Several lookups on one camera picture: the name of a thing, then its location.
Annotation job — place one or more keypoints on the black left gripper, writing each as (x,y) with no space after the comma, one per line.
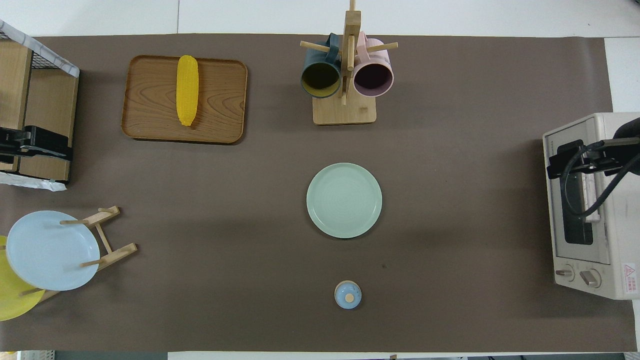
(35,142)

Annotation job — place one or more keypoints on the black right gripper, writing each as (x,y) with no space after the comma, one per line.
(592,157)

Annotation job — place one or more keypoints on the glass oven door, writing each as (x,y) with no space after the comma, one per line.
(575,235)

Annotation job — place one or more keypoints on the beige toaster oven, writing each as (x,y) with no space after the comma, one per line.
(620,240)

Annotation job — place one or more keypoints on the yellow corn cob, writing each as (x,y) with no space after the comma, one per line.
(187,90)

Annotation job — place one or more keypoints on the pale green round plate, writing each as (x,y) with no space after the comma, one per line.
(344,200)

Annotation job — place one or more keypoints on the white checked cloth liner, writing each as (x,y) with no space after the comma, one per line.
(55,60)

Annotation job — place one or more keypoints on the light blue plate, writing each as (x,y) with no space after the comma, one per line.
(50,252)

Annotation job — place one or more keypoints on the brown table mat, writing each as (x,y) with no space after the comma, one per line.
(450,175)

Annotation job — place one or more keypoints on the wooden plate rack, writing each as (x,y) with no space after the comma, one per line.
(117,252)

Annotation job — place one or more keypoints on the yellow plate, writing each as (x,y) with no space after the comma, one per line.
(12,300)

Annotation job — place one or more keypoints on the brown wooden tray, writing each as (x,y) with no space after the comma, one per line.
(220,105)

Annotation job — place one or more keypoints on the pink mug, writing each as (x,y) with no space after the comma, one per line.
(374,77)

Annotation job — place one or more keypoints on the wooden mug rack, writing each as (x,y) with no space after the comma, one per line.
(345,112)

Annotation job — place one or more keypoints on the small blue call bell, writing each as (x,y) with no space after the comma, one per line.
(347,295)

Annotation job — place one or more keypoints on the dark teal mug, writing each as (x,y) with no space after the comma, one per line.
(320,77)

